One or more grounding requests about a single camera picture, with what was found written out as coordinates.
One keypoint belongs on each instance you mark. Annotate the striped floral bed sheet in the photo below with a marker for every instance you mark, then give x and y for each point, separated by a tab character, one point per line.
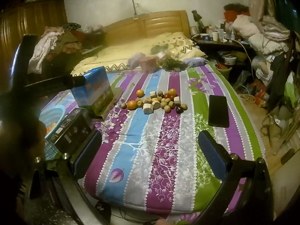
150	150

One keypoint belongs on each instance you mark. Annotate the purple tissue pack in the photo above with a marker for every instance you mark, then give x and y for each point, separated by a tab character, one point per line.
194	61

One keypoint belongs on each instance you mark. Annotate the dark green bundle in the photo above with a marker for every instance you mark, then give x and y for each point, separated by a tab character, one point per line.
174	65

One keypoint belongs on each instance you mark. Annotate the cream quilt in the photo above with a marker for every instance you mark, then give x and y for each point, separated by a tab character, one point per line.
121	54

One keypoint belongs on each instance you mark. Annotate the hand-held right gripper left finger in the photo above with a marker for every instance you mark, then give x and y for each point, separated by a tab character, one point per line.
90	152

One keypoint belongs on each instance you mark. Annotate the dark nightstand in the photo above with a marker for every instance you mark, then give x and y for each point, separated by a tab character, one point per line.
225	45

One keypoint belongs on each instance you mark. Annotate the small orange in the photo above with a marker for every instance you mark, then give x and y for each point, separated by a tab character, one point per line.
172	91
132	104
140	92

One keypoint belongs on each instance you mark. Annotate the wooden wardrobe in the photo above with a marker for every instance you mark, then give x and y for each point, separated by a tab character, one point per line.
25	25

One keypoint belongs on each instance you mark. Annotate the black smartphone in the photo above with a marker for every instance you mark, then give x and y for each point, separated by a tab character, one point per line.
218	111

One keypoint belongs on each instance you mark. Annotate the blue cardboard box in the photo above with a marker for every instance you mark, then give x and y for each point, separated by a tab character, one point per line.
93	89

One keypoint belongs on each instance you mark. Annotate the pink curtain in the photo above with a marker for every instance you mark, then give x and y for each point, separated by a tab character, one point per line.
254	0

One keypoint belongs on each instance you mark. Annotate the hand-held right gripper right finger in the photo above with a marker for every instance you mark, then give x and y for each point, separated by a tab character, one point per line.
212	157

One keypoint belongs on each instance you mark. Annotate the heap of mixed clothes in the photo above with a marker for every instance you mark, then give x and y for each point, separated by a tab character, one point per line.
61	42

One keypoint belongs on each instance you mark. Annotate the pile of brown longans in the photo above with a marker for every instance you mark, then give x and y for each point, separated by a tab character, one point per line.
164	104

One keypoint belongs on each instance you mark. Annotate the black printed box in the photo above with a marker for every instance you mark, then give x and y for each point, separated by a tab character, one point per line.
70	131

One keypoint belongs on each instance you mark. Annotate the white cup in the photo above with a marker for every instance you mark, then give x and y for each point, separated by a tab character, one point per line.
215	36

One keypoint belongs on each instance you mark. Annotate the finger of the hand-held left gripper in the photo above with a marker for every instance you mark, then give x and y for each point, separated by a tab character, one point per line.
58	83

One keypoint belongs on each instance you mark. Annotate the dark red round fruit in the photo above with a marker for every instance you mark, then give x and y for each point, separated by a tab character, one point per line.
179	109

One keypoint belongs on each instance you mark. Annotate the blue plastic basin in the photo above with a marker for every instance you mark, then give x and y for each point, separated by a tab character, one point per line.
52	117

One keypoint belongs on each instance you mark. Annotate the black desk lamp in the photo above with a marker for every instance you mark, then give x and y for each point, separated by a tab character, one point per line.
196	17

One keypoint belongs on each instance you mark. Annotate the green plastic bag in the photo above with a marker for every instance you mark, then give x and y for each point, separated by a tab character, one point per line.
290	91

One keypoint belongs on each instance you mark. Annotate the white paper roll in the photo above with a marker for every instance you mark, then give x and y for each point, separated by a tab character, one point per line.
193	30

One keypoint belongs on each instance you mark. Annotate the heap of pale bedding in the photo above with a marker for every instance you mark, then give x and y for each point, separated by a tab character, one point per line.
255	31

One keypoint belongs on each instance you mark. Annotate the wooden headboard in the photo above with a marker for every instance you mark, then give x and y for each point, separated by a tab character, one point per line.
150	24

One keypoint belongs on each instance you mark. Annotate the purple plastic bag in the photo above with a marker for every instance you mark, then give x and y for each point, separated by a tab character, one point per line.
134	61

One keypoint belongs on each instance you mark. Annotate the metal wall pole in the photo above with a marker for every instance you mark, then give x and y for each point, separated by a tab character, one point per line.
133	2

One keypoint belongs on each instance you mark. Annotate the white bowl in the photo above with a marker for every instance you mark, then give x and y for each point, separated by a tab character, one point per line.
229	59

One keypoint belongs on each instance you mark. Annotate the blue round container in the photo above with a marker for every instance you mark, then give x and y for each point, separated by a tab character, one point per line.
206	37

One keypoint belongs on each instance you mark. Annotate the pale cut fruit chunk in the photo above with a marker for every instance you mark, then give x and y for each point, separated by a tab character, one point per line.
156	103
153	93
147	109
176	99

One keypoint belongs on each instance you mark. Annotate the green bin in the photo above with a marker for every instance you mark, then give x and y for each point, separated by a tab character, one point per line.
224	71

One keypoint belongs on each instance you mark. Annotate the orange plastic bag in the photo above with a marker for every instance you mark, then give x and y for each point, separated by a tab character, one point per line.
260	91

